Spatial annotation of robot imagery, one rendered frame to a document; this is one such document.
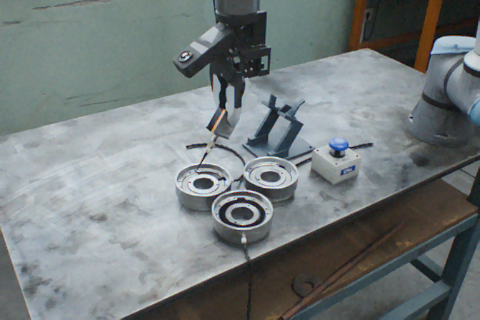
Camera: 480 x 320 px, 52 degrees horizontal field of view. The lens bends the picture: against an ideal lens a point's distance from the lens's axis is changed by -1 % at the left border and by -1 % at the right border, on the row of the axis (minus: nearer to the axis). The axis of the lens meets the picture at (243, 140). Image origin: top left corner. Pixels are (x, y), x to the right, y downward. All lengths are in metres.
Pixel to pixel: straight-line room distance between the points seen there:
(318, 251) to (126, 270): 0.54
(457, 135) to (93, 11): 1.72
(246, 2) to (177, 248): 0.42
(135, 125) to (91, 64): 1.32
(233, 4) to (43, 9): 1.60
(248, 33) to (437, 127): 0.52
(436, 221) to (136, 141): 0.79
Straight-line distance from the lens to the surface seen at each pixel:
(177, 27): 2.59
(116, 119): 1.21
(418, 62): 2.91
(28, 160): 1.11
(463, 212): 1.45
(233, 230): 0.81
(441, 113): 1.18
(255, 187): 0.91
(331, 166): 0.98
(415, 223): 1.36
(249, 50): 0.86
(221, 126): 0.91
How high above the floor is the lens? 1.38
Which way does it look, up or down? 32 degrees down
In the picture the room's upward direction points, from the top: 2 degrees clockwise
